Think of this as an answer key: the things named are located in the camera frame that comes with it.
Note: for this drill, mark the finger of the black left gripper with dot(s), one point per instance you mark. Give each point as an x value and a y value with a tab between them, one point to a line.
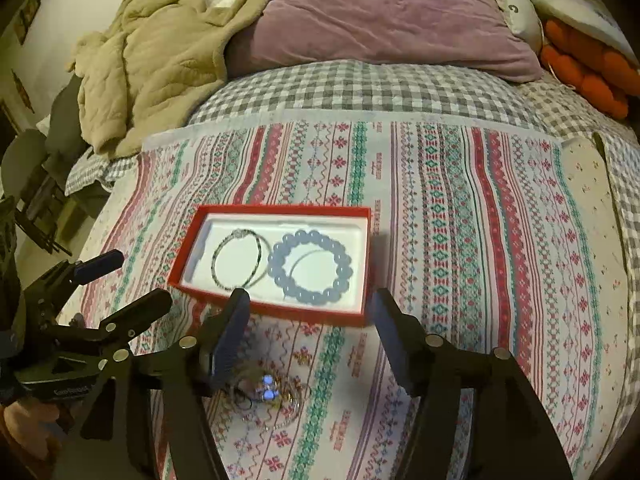
53	289
115	331

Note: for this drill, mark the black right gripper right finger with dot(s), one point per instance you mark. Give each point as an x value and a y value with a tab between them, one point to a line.
512	436

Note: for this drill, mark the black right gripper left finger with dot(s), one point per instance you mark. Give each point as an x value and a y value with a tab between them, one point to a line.
112	437

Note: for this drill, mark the red jewelry box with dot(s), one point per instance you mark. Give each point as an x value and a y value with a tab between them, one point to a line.
223	246

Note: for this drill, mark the person's left hand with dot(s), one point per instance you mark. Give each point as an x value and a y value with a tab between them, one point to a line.
28	424

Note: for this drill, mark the dark chair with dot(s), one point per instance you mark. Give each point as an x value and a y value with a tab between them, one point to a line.
35	169

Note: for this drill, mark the thin silver bangle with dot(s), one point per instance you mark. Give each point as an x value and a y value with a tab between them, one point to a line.
299	266

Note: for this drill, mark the patterned embroidered cloth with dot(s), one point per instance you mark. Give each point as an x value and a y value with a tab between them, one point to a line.
356	419

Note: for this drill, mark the beige quilted blanket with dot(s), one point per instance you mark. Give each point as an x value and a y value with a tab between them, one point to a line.
156	62

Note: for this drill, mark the orange plush toy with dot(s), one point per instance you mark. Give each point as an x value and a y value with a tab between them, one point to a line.
597	72

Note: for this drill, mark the grey checkered bed sheet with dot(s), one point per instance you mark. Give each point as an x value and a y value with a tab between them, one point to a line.
370	90

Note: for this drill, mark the white printed pillow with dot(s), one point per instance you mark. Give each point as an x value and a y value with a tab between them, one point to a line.
522	20

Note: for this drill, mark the purple pillow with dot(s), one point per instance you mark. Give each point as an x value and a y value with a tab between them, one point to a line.
468	33

